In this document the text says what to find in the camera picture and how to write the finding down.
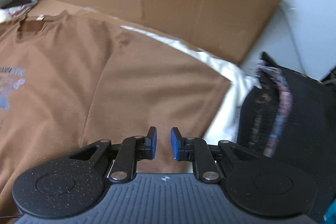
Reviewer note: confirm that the cream bear print bedsheet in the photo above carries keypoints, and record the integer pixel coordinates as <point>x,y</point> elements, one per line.
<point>226,122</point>

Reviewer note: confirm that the floral patterned folded cloth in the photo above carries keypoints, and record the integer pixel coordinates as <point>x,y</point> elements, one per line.
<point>17,11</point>

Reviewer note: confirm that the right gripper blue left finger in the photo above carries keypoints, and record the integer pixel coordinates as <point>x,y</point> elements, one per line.
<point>126,155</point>

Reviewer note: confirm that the white curved board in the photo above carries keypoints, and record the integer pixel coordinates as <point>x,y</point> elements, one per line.
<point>300,36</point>

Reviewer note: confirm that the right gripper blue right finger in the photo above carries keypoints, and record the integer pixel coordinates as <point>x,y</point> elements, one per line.
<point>202,156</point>

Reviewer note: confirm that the black folded garment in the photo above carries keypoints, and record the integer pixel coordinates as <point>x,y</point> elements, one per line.
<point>291,118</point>

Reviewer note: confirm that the brown printed t-shirt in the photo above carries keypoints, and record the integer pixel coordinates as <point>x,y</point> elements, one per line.
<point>69,81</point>

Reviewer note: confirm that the teal patterned garment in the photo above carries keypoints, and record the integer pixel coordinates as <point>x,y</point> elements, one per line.
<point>330,215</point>

